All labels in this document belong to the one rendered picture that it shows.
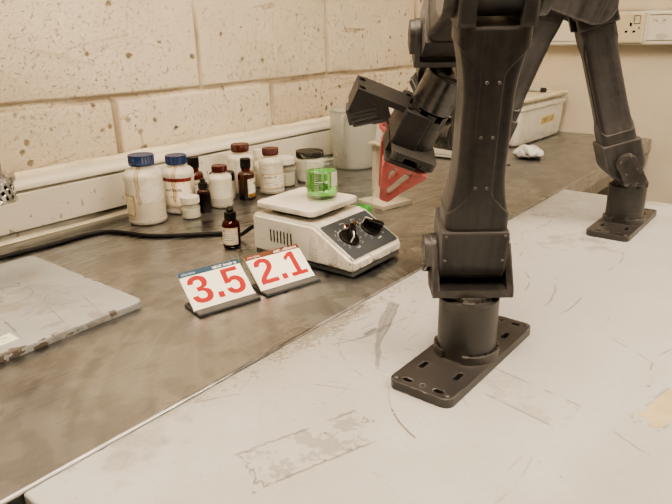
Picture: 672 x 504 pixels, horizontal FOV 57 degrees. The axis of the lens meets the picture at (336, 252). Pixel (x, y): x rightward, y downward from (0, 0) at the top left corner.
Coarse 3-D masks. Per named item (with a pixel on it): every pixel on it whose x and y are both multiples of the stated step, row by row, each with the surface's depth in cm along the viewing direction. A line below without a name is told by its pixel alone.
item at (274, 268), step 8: (296, 248) 91; (272, 256) 89; (280, 256) 89; (288, 256) 90; (296, 256) 90; (256, 264) 87; (264, 264) 87; (272, 264) 88; (280, 264) 88; (288, 264) 89; (296, 264) 89; (304, 264) 90; (256, 272) 86; (264, 272) 86; (272, 272) 87; (280, 272) 88; (288, 272) 88; (296, 272) 89; (304, 272) 89; (264, 280) 86; (272, 280) 86; (280, 280) 87
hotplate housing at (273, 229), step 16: (352, 208) 99; (256, 224) 98; (272, 224) 96; (288, 224) 93; (304, 224) 92; (320, 224) 92; (256, 240) 99; (272, 240) 97; (288, 240) 94; (304, 240) 92; (320, 240) 90; (304, 256) 93; (320, 256) 91; (336, 256) 89; (368, 256) 91; (384, 256) 95; (336, 272) 90; (352, 272) 89
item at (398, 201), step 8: (376, 144) 124; (376, 152) 126; (376, 160) 127; (376, 168) 127; (376, 176) 128; (376, 184) 128; (376, 192) 129; (376, 200) 127; (392, 200) 127; (400, 200) 127; (408, 200) 127; (384, 208) 123
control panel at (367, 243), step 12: (360, 216) 97; (324, 228) 91; (336, 228) 92; (360, 228) 95; (384, 228) 97; (336, 240) 90; (360, 240) 92; (372, 240) 94; (384, 240) 95; (348, 252) 89; (360, 252) 90
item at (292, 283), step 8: (248, 264) 86; (312, 272) 90; (256, 280) 85; (288, 280) 87; (296, 280) 88; (304, 280) 88; (312, 280) 88; (320, 280) 89; (256, 288) 86; (264, 288) 85; (272, 288) 85; (280, 288) 85; (288, 288) 85
